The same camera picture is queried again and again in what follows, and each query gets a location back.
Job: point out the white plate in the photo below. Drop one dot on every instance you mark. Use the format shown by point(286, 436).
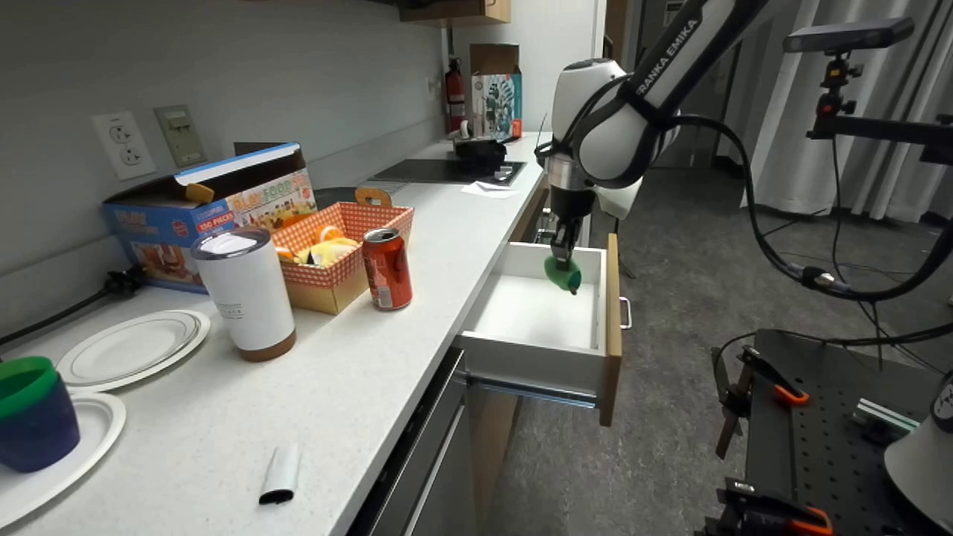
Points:
point(134, 348)
point(92, 436)

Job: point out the tall printed carton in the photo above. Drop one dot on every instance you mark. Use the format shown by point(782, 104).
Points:
point(496, 93)

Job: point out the small white marker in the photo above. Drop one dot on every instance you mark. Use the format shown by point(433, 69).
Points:
point(280, 476)

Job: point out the red soda can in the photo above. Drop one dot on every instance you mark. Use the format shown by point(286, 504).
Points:
point(389, 270)

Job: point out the red fire extinguisher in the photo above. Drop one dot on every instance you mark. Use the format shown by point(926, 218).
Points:
point(454, 96)

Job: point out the white curtain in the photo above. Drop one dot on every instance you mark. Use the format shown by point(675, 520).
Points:
point(852, 150)

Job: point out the black camera on stand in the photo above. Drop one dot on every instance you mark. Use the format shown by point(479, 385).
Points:
point(850, 35)

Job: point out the blue cup with green rim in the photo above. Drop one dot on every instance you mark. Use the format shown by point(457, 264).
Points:
point(33, 419)

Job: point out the red checkered cardboard box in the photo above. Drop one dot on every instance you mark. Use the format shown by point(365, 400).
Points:
point(336, 278)

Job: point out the dark steel dishwasher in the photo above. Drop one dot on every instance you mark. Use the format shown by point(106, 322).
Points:
point(426, 467)

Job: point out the grey wall switch plate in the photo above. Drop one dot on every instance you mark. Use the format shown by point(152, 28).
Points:
point(179, 136)

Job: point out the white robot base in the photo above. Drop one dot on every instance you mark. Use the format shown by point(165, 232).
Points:
point(923, 467)

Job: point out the wooden upper cabinet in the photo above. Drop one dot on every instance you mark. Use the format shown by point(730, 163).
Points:
point(457, 11)

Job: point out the green soft object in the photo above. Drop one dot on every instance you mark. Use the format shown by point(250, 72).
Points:
point(564, 276)

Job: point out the black pot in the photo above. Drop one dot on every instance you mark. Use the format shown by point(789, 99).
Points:
point(479, 150)

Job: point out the yellow plush toy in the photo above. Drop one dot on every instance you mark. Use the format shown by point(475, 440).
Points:
point(328, 249)

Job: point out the black stovetop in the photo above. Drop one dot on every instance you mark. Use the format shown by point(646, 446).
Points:
point(426, 172)

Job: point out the white tumbler with brown base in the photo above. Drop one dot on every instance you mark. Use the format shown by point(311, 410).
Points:
point(249, 299)

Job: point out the white drawer with wooden front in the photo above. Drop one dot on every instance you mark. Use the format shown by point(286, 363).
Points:
point(539, 316)

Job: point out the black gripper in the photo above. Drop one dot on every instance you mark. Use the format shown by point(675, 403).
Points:
point(570, 214)

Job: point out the blue cardboard box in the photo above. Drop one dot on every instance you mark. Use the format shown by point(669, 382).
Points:
point(188, 214)

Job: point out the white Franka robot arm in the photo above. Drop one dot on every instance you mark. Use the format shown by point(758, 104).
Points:
point(621, 110)

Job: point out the black perforated table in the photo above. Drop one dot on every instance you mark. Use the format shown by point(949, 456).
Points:
point(823, 449)

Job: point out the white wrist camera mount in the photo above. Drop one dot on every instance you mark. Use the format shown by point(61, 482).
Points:
point(621, 199)

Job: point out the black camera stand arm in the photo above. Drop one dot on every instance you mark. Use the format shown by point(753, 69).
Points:
point(873, 127)

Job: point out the white wall outlet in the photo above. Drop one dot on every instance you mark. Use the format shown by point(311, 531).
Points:
point(124, 144)

